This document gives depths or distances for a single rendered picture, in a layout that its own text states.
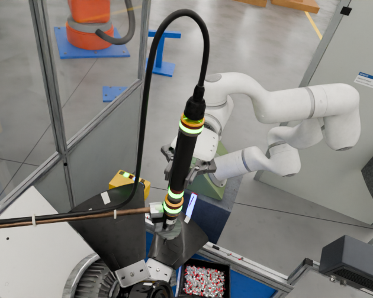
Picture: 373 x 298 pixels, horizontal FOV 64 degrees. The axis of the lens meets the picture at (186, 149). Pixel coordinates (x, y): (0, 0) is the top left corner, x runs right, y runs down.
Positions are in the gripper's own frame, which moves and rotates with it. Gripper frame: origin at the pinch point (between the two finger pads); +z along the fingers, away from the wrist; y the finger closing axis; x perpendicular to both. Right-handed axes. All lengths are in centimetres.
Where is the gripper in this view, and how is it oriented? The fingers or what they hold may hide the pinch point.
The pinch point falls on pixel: (179, 174)
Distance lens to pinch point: 64.6
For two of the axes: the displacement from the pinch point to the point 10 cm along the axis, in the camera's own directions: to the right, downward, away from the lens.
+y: -9.2, -3.6, 1.6
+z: -3.6, 6.0, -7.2
